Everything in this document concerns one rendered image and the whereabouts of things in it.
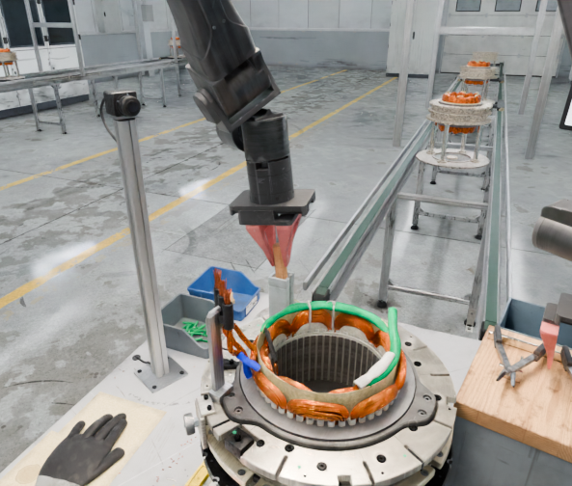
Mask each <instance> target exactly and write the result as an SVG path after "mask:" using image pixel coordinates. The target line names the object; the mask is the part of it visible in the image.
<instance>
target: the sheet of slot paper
mask: <svg viewBox="0 0 572 486"><path fill-rule="evenodd" d="M120 413H125V414H126V420H127V426H126V428H125V429H124V431H123V432H122V433H121V435H120V437H119V438H118V439H117V441H116V442H115V444H114V446H113V448H112V450H113V449H114V448H116V447H121V448H122V449H123V450H124V456H123V458H121V459H120V460H119V461H118V462H117V463H115V464H114V465H113V466H112V467H111V468H109V469H108V470H107V471H105V472H104V473H103V474H101V475H100V476H99V477H97V478H96V479H95V480H93V481H92V482H91V483H89V484H88V485H86V486H109V485H110V484H111V482H112V481H113V480H114V479H115V477H116V476H117V475H118V474H119V472H120V471H121V470H122V469H123V467H124V466H125V464H126V463H127V462H128V461H129V459H130V458H131V457H132V456H133V454H134V453H135V452H136V451H137V449H138V448H139V447H140V446H141V444H142V443H143V442H144V441H145V439H146V438H147V437H148V436H149V434H150V433H151V432H152V430H153V429H154V428H155V426H156V425H157V424H158V423H159V421H160V420H162V419H163V417H164V416H165V415H166V413H167V412H166V411H162V410H158V409H155V408H152V407H149V406H146V405H143V404H139V403H136V402H133V401H130V400H126V399H123V398H120V397H117V396H114V395H111V394H108V393H105V392H101V391H100V392H99V393H98V394H97V395H96V396H95V397H94V398H93V399H92V400H91V401H90V402H89V403H88V404H87V405H86V406H85V407H84V408H83V409H82V410H81V411H80V412H79V413H78V414H77V415H76V416H75V417H74V418H73V419H72V420H71V421H70V422H69V423H67V424H66V425H65V426H64V427H63V428H62V429H61V430H60V431H59V432H55V431H52V430H51V431H50V432H49V433H48V434H47V435H46V436H45V437H44V438H43V439H42V440H41V441H40V442H39V443H38V444H37V445H36V446H35V447H34V448H33V449H31V450H30V451H29V452H28V453H27V454H26V455H25V456H24V457H23V458H22V459H21V460H20V461H19V462H18V463H17V464H16V465H15V466H14V467H13V468H12V469H11V470H10V471H9V472H8V473H6V474H5V475H4V476H3V477H2V478H1V479H0V486H35V484H36V481H37V478H38V474H39V472H40V470H41V467H42V465H43V463H44V462H45V460H46V459H47V457H48V456H49V455H50V453H51V452H52V451H53V450H54V448H55V447H56V446H57V445H58V444H59V443H60V442H61V441H62V440H63V439H64V438H65V437H66V436H67V435H68V434H69V432H70V430H71V429H72V427H73V426H74V425H75V424H76V422H78V421H79V420H84V421H85V423H86V424H85V426H84V428H83V429H82V430H81V432H80V434H83V433H84V431H85V430H86V429H87V428H88V427H89V426H90V425H91V424H92V423H93V422H94V421H96V420H97V419H99V418H101V417H102V416H104V415H106V414H111V415H112V416H113V417H114V416H115V415H117V414H120ZM112 450H111V451H112Z"/></svg>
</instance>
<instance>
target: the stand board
mask: <svg viewBox="0 0 572 486"><path fill-rule="evenodd" d="M494 328H495V327H494V326H491V325H489V327H488V329H487V331H486V333H485V335H484V337H483V340H482V342H481V344H480V346H479V348H478V350H477V353H476V355H475V357H474V359H473V361H472V364H471V366H470V368H469V370H468V372H467V374H466V377H465V379H464V381H463V383H462V385H461V387H460V390H459V392H458V394H457V396H456V398H457V399H456V403H455V404H454V403H453V407H454V408H457V410H456V415H457V416H458V417H461V418H463V419H466V420H468V421H471V422H473V423H476V424H478V425H480V426H483V427H485V428H488V429H490V430H493V431H495V432H497V433H500V434H502V435H505V436H507V437H509V438H511V439H513V440H516V441H518V442H521V443H523V444H526V445H528V446H532V447H534V448H537V449H539V450H542V451H544V452H546V453H549V454H551V455H554V456H556V457H558V458H560V459H562V460H565V461H567V462H570V463H572V402H571V401H570V399H571V396H572V379H571V377H570V375H569V374H568V372H566V371H564V367H563V364H562V363H560V362H557V361H554V360H553V363H552V366H551V369H548V368H547V358H545V357H542V358H541V359H540V360H539V361H538V362H533V363H531V364H529V365H527V366H526V367H524V368H522V369H520V370H523V374H522V377H521V381H520V384H519V383H516V382H515V387H514V388H513V387H512V386H511V381H510V380H508V379H505V378H502V379H501V380H500V381H496V379H497V377H498V376H497V370H498V366H499V363H502V361H501V359H500V356H499V354H498V351H497V349H496V348H495V346H494V340H491V339H488V338H487V336H488V332H489V330H490V331H493V332H494ZM501 331H502V334H503V335H506V336H509V337H513V338H518V339H521V340H523V341H527V342H530V343H533V344H536V345H540V344H541V343H542V342H543V341H541V340H537V339H534V338H531V337H525V336H522V335H519V334H516V333H512V332H510V331H507V330H504V329H501ZM503 347H504V351H505V353H506V355H507V357H508V359H509V362H510V364H511V365H514V364H516V363H517V362H519V361H520V359H521V356H523V357H524V359H525V358H526V357H527V356H529V355H531V354H532V353H530V352H527V351H524V350H521V349H518V348H515V347H511V346H508V345H505V344H503ZM570 353H571V356H572V350H570Z"/></svg>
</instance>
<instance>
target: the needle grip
mask: <svg viewBox="0 0 572 486"><path fill-rule="evenodd" d="M272 247H273V256H274V263H275V275H276V278H278V279H283V280H285V279H286V278H287V268H286V267H285V265H284V262H283V258H282V253H281V249H280V244H279V243H275V244H273V246H272Z"/></svg>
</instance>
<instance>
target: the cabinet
mask: <svg viewBox="0 0 572 486"><path fill-rule="evenodd" d="M452 443H453V456H452V463H451V464H450V465H451V469H450V473H449V479H448V481H447V484H446V486H572V463H570V462H567V461H565V460H562V459H560V458H558V457H556V456H554V455H551V454H549V453H546V452H544V451H542V450H539V449H537V448H534V447H532V446H529V445H526V444H523V443H521V442H518V441H516V440H513V439H511V438H509V437H507V436H505V435H502V434H500V433H497V432H495V431H493V430H490V429H488V428H485V427H483V426H480V425H478V424H476V423H473V422H471V421H468V420H466V419H463V418H461V417H458V416H456V417H455V422H454V426H453V435H452Z"/></svg>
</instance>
